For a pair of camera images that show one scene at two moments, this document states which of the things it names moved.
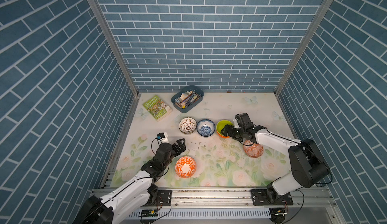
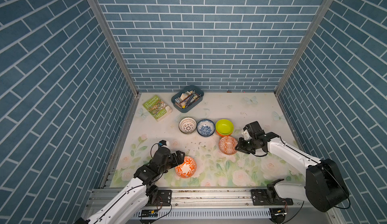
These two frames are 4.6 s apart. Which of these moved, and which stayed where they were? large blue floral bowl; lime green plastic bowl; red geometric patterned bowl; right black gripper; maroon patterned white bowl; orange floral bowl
Moved: red geometric patterned bowl; right black gripper
Stayed: maroon patterned white bowl; orange floral bowl; large blue floral bowl; lime green plastic bowl
